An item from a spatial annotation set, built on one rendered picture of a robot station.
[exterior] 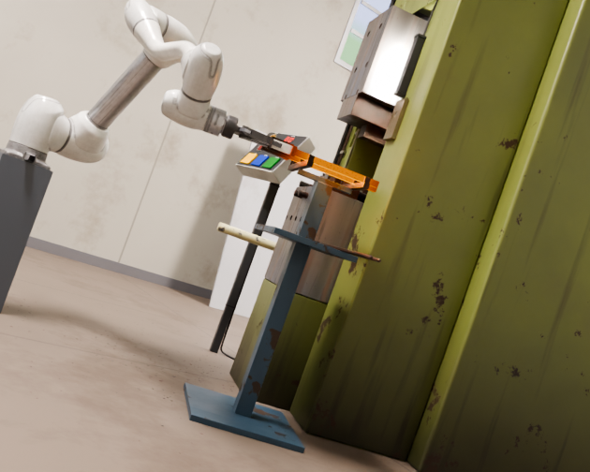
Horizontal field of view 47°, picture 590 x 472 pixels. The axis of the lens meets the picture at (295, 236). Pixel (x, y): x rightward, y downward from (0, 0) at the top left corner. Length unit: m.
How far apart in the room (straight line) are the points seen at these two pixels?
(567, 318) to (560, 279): 0.16
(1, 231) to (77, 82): 2.70
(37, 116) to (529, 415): 2.25
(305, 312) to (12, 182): 1.26
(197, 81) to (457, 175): 1.10
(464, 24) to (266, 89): 3.45
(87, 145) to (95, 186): 2.52
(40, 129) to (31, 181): 0.21
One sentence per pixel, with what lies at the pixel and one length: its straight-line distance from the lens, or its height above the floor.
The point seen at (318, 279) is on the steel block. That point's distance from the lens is 2.77.
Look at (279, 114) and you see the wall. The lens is 6.08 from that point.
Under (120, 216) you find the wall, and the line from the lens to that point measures 5.54.
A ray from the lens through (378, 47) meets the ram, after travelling 3.00.
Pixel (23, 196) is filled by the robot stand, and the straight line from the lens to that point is 2.83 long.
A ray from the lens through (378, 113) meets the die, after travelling 3.01.
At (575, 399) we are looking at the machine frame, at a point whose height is 0.45.
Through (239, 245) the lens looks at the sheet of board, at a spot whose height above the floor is 0.53.
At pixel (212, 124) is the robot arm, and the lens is 2.22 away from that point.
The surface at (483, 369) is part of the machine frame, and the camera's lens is 2.71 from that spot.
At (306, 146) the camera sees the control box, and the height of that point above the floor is 1.15.
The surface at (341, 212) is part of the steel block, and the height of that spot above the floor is 0.85.
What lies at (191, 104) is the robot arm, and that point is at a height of 0.95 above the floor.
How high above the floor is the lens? 0.61
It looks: 2 degrees up
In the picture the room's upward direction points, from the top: 20 degrees clockwise
